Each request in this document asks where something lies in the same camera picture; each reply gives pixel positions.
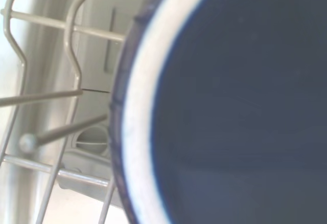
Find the stainless steel dishwasher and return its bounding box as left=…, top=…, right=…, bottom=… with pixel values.
left=0, top=0, right=154, bottom=224

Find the grey wire dish rack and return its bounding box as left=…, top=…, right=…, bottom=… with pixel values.
left=0, top=0, right=154, bottom=224

